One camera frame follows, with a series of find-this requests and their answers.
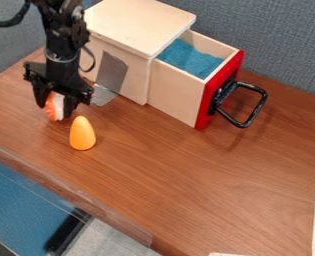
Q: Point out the drawer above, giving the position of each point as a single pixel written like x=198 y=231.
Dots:
x=200 y=78

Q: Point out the yellow cone toy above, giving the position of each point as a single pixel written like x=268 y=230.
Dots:
x=81 y=133

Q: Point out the white and orange toy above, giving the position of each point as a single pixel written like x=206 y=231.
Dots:
x=55 y=106

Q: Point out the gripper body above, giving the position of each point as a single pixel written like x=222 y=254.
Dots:
x=60 y=78

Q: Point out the blue cloth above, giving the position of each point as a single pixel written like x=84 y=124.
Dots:
x=190 y=58

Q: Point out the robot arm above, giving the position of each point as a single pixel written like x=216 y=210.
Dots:
x=61 y=23

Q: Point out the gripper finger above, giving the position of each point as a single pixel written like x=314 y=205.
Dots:
x=40 y=96
x=70 y=106

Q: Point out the cabinet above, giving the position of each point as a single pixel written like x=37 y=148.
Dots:
x=130 y=41

